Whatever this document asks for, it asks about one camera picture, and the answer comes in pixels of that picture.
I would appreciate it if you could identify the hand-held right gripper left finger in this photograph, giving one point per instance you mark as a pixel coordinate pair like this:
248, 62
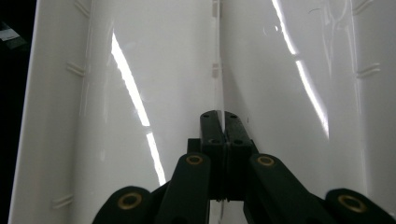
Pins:
214, 149

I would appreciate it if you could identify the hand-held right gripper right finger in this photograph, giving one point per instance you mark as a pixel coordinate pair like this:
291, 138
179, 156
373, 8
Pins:
236, 146

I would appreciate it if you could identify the white tray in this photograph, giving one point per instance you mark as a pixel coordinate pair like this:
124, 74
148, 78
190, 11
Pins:
174, 77

